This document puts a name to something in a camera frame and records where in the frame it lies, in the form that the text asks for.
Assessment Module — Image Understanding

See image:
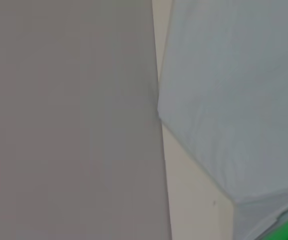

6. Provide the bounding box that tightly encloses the translucent document bag green zipper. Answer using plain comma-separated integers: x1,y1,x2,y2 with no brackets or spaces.
157,0,288,240

